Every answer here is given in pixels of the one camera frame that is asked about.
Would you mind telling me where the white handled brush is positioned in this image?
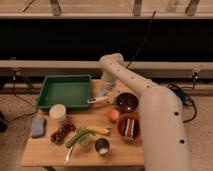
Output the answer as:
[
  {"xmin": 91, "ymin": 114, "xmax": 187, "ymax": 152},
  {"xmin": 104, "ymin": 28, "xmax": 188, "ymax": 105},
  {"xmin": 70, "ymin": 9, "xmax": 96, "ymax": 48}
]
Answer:
[{"xmin": 87, "ymin": 96, "xmax": 108, "ymax": 104}]

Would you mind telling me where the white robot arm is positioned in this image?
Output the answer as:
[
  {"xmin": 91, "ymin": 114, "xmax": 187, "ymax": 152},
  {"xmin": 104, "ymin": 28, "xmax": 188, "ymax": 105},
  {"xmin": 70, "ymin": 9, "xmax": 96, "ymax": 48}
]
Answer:
[{"xmin": 99, "ymin": 53, "xmax": 192, "ymax": 171}]

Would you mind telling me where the green plastic tray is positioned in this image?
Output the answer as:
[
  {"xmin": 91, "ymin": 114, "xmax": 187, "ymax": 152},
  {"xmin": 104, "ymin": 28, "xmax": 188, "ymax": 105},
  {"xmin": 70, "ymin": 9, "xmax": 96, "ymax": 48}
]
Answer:
[{"xmin": 36, "ymin": 75, "xmax": 92, "ymax": 110}]

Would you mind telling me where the dark brown bowl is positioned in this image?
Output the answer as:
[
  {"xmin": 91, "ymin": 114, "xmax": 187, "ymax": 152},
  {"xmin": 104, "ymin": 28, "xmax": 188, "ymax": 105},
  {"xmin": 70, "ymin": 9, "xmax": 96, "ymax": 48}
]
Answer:
[{"xmin": 116, "ymin": 92, "xmax": 138, "ymax": 113}]

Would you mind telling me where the orange fruit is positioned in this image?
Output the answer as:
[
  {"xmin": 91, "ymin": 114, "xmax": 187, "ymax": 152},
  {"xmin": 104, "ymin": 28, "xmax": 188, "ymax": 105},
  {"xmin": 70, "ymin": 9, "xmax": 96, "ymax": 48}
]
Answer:
[{"xmin": 108, "ymin": 109, "xmax": 120, "ymax": 123}]

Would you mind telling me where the yellow banana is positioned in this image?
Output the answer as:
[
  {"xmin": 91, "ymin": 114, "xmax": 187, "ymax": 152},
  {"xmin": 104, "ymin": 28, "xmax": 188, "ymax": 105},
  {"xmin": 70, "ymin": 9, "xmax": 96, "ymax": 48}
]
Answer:
[{"xmin": 86, "ymin": 126, "xmax": 110, "ymax": 135}]

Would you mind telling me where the wooden folding table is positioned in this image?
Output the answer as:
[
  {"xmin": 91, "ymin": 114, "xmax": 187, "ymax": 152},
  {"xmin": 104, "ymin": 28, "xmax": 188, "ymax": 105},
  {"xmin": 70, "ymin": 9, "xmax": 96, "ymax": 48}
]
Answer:
[{"xmin": 20, "ymin": 78, "xmax": 161, "ymax": 167}]

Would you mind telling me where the orange bowl with contents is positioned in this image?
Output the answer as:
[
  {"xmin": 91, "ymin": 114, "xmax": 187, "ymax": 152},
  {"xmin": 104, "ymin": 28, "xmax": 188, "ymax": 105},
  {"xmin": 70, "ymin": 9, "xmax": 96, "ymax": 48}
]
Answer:
[{"xmin": 117, "ymin": 113, "xmax": 141, "ymax": 144}]

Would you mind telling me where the green cucumber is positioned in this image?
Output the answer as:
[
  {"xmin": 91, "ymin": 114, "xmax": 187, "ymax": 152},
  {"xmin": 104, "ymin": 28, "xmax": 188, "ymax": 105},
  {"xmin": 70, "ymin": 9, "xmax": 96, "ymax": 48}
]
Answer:
[{"xmin": 65, "ymin": 129, "xmax": 95, "ymax": 148}]

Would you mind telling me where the green small plate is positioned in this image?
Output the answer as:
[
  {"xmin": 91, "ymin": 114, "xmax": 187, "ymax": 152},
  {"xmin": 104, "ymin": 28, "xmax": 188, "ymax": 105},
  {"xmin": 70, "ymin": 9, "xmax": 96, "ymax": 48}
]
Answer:
[{"xmin": 77, "ymin": 134, "xmax": 91, "ymax": 147}]

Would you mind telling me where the small metal cup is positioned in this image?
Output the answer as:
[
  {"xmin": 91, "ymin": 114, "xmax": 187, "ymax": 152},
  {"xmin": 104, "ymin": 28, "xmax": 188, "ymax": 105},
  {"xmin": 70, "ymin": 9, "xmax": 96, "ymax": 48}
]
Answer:
[{"xmin": 95, "ymin": 138, "xmax": 110, "ymax": 155}]

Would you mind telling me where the metal spoon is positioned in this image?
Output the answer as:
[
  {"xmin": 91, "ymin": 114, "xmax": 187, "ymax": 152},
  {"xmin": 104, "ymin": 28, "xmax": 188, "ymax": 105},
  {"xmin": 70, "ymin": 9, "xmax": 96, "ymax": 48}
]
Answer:
[{"xmin": 65, "ymin": 146, "xmax": 74, "ymax": 164}]

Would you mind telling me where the dark red grapes bunch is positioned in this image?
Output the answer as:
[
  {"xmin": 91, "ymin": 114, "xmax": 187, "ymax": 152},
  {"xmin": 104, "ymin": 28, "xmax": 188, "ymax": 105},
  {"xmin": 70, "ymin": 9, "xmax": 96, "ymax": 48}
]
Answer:
[{"xmin": 50, "ymin": 124, "xmax": 76, "ymax": 145}]

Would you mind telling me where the blue sponge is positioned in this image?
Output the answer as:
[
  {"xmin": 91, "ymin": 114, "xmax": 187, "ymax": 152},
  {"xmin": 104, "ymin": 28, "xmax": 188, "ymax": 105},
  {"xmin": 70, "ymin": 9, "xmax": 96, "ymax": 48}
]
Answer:
[{"xmin": 31, "ymin": 118, "xmax": 45, "ymax": 138}]

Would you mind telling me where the black power adapter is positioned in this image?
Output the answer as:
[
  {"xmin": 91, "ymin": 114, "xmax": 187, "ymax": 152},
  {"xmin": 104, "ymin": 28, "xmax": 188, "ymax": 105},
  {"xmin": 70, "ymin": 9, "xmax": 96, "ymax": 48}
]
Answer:
[{"xmin": 177, "ymin": 88, "xmax": 191, "ymax": 106}]

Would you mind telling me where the black hanging cable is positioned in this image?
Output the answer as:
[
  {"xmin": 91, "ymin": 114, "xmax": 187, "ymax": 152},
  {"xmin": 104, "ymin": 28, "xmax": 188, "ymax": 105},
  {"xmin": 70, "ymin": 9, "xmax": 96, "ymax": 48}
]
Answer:
[{"xmin": 124, "ymin": 9, "xmax": 157, "ymax": 69}]

